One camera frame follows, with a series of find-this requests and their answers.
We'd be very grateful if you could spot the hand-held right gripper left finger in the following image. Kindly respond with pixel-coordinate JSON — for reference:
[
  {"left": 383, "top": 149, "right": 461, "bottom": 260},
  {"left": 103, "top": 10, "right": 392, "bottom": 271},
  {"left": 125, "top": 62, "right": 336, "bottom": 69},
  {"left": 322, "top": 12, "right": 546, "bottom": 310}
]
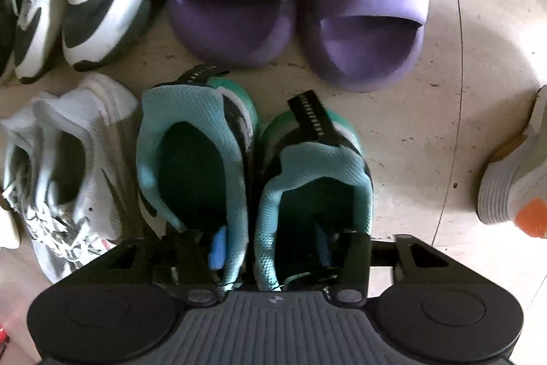
[{"left": 100, "top": 227, "right": 227, "bottom": 306}]

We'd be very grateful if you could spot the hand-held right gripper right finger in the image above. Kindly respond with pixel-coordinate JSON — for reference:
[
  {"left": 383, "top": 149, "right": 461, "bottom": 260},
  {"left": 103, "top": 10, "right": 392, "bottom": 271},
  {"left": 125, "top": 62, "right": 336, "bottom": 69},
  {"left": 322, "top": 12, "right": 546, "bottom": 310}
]
[{"left": 318, "top": 230, "right": 454, "bottom": 303}]

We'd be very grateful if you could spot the person's right white sneaker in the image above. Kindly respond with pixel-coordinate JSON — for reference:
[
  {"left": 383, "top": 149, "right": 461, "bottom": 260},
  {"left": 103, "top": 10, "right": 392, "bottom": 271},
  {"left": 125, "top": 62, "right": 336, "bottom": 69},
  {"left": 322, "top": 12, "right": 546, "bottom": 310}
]
[{"left": 476, "top": 85, "right": 547, "bottom": 240}]

